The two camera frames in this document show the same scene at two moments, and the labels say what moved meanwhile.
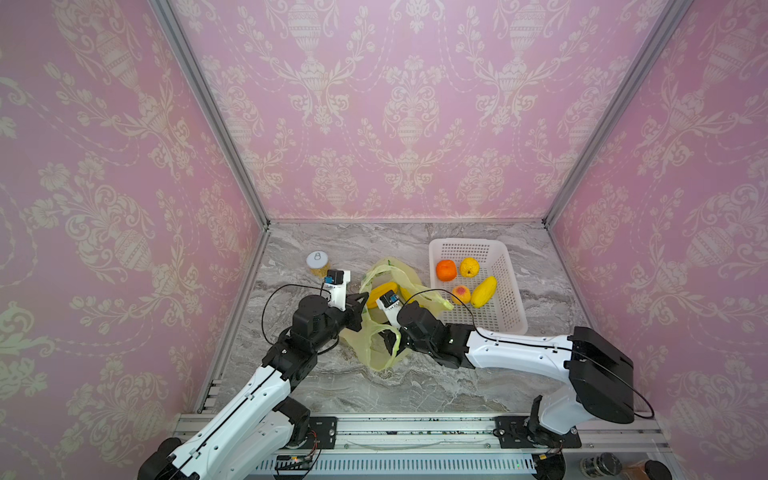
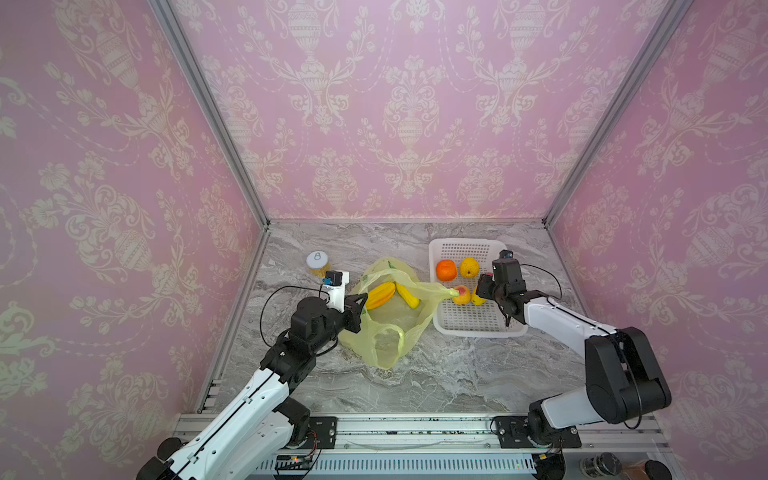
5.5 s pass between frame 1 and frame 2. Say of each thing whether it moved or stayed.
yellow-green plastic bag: stayed
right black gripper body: moved
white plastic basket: stayed
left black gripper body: stayed
